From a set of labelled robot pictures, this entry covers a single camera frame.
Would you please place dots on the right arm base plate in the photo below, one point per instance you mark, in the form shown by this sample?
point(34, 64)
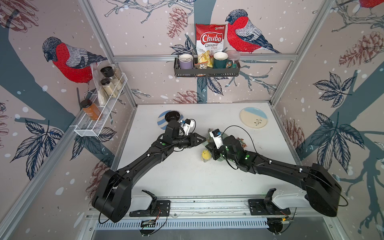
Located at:
point(261, 207)

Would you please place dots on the pink lidded jar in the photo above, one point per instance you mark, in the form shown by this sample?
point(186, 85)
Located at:
point(233, 59)

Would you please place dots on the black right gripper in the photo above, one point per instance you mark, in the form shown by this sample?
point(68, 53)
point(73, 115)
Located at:
point(213, 151)

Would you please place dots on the green mug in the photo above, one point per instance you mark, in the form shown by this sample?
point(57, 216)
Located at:
point(221, 61)

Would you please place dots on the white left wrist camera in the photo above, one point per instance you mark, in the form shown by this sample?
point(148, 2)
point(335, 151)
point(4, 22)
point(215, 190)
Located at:
point(188, 124)

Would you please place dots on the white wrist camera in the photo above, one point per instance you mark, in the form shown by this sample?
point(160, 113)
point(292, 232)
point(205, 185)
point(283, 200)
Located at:
point(216, 135)
point(188, 124)

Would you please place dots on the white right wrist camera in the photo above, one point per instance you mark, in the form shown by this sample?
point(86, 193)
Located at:
point(216, 135)

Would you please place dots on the cream and blue plate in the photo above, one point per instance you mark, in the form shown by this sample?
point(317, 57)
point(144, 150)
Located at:
point(253, 118)

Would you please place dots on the yellow snack packet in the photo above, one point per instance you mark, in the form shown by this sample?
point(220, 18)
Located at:
point(205, 60)

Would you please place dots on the tall black lid spice jar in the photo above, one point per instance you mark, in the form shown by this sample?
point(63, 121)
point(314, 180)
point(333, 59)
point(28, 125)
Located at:
point(109, 73)

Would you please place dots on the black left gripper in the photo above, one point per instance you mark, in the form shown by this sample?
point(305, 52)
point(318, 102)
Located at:
point(192, 139)

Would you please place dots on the dark metal wall shelf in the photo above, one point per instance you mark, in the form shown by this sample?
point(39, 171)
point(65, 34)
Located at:
point(209, 72)

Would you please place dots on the orange spice jar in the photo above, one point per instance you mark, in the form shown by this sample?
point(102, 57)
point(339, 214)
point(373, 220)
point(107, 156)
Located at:
point(91, 109)

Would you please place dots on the white wire wall rack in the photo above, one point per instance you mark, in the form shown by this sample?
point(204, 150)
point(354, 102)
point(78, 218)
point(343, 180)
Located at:
point(88, 128)

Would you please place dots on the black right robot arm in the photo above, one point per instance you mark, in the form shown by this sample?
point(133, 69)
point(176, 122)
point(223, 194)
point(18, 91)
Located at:
point(322, 191)

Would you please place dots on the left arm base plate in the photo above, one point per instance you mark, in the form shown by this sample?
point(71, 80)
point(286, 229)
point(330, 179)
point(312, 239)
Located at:
point(146, 204)

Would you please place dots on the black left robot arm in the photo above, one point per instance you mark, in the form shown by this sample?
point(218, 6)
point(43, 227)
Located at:
point(113, 196)

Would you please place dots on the dark ceramic bowl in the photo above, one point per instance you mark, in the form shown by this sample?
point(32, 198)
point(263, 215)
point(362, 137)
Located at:
point(172, 115)

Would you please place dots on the blue striped plate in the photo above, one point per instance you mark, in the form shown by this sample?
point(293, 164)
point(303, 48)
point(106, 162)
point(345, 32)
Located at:
point(161, 121)

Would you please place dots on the clear plastic bag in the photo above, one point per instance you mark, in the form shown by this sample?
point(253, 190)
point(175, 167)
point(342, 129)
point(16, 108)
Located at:
point(102, 97)

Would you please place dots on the red fox figure keychain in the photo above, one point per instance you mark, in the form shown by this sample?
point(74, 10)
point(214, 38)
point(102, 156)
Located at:
point(243, 144)

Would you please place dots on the yellow plush keychain decoration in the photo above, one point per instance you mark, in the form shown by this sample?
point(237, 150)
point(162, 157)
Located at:
point(206, 156)

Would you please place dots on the red Chuba chips bag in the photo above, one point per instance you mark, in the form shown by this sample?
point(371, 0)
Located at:
point(210, 38)

